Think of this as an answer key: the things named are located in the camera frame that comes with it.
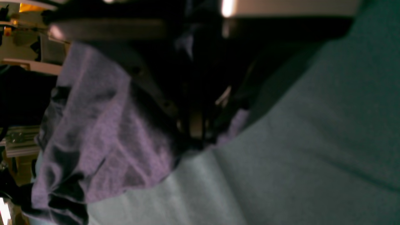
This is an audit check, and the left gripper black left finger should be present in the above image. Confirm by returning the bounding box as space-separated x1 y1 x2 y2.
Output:
49 17 194 147

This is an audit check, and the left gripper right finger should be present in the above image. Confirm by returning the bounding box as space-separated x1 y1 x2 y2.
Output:
203 16 354 141

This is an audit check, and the blue-grey heathered T-shirt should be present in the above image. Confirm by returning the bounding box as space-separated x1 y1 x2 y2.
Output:
22 42 249 225

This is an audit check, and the teal table cloth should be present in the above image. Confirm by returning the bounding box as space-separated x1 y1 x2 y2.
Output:
28 0 400 225

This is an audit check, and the aluminium frame rail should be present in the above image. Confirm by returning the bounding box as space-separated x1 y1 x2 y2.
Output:
1 125 40 158

